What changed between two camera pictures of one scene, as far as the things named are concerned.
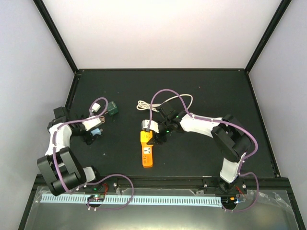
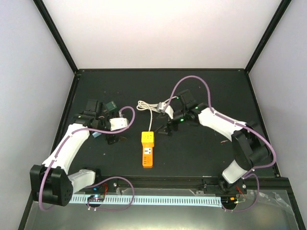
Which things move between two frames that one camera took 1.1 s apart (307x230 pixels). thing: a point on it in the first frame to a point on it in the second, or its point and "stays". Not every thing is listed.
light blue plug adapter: [96, 132] stays
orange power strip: [147, 155] stays
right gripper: [158, 138] to [169, 130]
